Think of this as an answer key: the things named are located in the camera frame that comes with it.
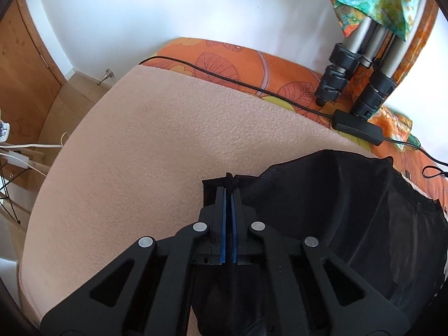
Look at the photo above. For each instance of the wooden door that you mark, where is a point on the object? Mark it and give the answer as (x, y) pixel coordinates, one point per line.
(30, 78)

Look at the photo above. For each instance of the metal door stopper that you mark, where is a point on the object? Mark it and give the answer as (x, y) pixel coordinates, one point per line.
(109, 74)

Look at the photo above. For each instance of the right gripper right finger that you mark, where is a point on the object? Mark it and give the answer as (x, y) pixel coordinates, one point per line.
(310, 290)

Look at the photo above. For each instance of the white power strip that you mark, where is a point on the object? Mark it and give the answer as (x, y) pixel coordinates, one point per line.
(16, 159)

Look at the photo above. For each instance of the orange floral bed sheet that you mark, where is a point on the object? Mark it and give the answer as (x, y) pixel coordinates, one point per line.
(291, 86)

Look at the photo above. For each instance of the colourful patterned cloth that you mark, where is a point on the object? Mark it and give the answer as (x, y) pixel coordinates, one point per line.
(397, 16)

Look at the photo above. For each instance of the folded tripod legs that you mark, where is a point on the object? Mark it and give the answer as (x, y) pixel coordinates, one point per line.
(364, 64)

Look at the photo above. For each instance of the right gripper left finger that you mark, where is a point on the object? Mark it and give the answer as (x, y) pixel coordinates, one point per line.
(144, 291)

